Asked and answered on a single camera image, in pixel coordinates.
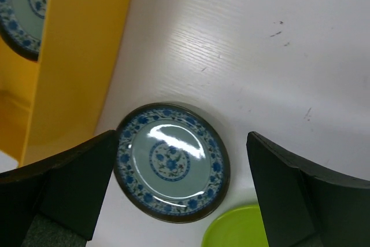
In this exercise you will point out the green plate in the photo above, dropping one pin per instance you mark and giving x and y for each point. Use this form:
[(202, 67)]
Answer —
[(238, 227)]

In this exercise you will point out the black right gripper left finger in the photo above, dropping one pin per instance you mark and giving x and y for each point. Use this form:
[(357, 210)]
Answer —
[(57, 201)]

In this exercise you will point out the blue floral plate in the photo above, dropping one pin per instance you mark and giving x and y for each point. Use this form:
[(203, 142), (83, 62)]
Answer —
[(171, 163), (22, 24)]

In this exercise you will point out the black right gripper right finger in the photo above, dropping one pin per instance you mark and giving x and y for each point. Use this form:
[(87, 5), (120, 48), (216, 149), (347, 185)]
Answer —
[(303, 203)]

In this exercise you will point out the yellow plastic bin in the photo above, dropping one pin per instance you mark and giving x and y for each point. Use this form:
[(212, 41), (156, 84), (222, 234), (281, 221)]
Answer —
[(55, 103)]

